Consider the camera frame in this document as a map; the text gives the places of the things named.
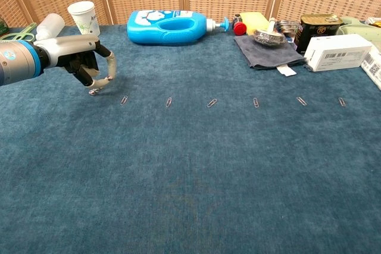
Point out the white carton box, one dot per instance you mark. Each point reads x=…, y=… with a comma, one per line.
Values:
x=336, y=48

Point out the blue detergent pump bottle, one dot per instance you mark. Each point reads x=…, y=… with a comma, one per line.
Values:
x=149, y=34

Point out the white paper cup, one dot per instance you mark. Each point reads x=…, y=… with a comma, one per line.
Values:
x=86, y=19

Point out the black gold meat tin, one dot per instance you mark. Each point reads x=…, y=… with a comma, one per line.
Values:
x=315, y=31

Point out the grey cleaning cloth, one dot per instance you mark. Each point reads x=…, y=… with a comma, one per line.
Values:
x=265, y=56

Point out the green tea bottle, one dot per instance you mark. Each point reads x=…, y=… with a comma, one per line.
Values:
x=3, y=28

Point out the green hand brush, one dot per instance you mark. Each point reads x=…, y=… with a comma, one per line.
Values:
x=21, y=35

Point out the binder clip pack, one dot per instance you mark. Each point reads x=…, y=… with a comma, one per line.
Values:
x=287, y=26

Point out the gold snack packet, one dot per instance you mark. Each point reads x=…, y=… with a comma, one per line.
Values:
x=375, y=22

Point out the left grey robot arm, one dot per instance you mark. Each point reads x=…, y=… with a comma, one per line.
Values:
x=15, y=60

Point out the beaded magnetic metal stick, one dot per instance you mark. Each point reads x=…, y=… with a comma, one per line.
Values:
x=93, y=92

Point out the long pastel smiley box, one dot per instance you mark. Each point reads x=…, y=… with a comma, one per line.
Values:
x=373, y=68

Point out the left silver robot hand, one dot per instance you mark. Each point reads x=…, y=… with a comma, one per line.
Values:
x=71, y=48

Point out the yellow sponge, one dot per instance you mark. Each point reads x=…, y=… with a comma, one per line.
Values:
x=253, y=22

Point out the white squeeze wash bottle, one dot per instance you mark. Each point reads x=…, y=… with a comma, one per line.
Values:
x=50, y=25

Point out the blue table carpet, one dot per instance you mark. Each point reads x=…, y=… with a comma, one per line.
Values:
x=190, y=161

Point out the small red capped item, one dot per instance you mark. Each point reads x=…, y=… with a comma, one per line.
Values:
x=239, y=28

